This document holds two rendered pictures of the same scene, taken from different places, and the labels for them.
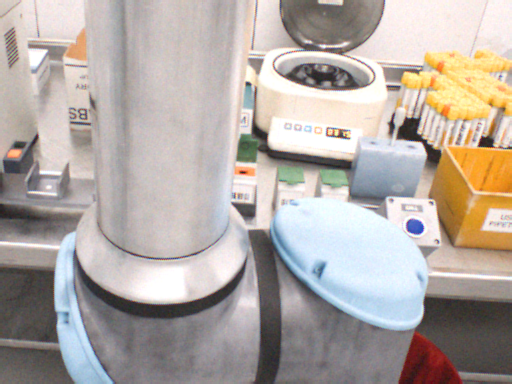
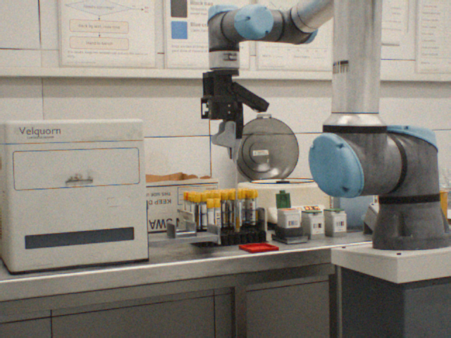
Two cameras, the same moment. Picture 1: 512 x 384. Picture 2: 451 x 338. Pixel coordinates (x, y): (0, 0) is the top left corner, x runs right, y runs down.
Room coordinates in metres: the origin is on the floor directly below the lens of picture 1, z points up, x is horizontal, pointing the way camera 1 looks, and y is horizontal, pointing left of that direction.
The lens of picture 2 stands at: (-0.72, 0.74, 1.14)
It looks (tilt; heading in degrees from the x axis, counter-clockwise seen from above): 3 degrees down; 335
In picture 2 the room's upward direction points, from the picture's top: 1 degrees counter-clockwise
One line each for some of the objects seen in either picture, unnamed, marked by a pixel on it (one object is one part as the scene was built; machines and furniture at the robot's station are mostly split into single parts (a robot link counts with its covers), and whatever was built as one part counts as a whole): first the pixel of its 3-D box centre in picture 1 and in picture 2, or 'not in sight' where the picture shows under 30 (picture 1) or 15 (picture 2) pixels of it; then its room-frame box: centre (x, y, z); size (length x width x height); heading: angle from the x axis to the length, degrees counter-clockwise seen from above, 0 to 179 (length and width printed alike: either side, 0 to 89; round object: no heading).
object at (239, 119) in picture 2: not in sight; (236, 120); (0.71, 0.05, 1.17); 0.05 x 0.02 x 0.09; 179
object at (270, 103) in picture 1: (318, 99); (285, 201); (0.97, -0.22, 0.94); 0.30 x 0.24 x 0.12; 170
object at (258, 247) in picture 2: not in sight; (258, 247); (0.60, 0.06, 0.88); 0.07 x 0.07 x 0.01; 89
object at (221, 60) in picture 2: not in sight; (225, 62); (0.73, 0.07, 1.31); 0.08 x 0.08 x 0.05
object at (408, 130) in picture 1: (431, 135); not in sight; (0.93, -0.45, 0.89); 0.17 x 0.09 x 0.02; 16
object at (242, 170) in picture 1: (241, 187); (288, 222); (0.67, -0.06, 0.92); 0.05 x 0.04 x 0.06; 177
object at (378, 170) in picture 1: (384, 171); (353, 210); (0.73, -0.30, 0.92); 0.10 x 0.07 x 0.10; 84
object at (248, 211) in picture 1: (239, 202); (289, 233); (0.67, -0.06, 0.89); 0.09 x 0.05 x 0.04; 177
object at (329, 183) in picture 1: (330, 195); (335, 222); (0.68, -0.20, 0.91); 0.05 x 0.04 x 0.07; 179
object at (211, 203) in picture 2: not in sight; (227, 219); (0.73, 0.07, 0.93); 0.17 x 0.09 x 0.11; 89
